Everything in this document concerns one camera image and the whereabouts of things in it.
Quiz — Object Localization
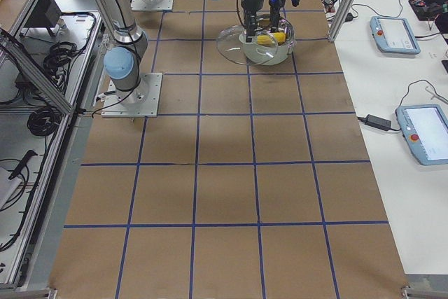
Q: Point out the far blue teach pendant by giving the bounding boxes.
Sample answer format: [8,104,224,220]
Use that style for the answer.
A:
[370,16,421,55]

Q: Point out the black monitor on shelf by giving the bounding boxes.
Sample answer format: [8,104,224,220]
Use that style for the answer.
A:
[24,0,62,36]

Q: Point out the glass pot lid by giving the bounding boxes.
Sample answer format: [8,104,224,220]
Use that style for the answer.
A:
[216,22,281,67]

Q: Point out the yellow corn cob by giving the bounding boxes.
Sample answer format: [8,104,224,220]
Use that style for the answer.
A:
[257,32,286,46]

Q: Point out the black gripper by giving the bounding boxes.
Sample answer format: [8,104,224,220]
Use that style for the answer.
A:
[241,0,264,42]
[269,0,286,34]

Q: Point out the white cooking pot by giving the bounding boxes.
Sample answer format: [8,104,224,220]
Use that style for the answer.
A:
[239,14,295,66]

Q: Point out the black power adapter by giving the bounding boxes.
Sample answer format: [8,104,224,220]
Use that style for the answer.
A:
[365,114,391,131]

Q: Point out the near blue teach pendant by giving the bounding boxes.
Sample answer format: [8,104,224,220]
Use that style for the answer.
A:
[395,104,447,166]

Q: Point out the coiled black cables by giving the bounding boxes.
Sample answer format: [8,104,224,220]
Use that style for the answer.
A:
[43,41,78,73]

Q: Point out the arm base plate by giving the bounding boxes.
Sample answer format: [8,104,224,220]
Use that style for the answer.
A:
[131,0,174,12]
[100,73,162,118]

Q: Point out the blue teach pendant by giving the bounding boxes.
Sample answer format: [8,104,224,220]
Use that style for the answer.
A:
[370,16,421,55]
[395,104,447,166]

